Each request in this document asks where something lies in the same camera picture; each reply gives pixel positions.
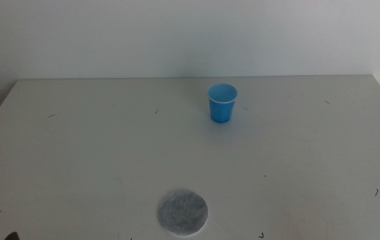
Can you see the blue plastic cup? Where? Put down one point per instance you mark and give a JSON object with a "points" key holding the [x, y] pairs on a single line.
{"points": [[222, 110]]}

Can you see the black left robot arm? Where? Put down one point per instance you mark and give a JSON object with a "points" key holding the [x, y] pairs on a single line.
{"points": [[12, 237]]}

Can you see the round grey cup mat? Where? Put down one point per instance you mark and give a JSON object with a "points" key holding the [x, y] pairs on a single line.
{"points": [[183, 213]]}

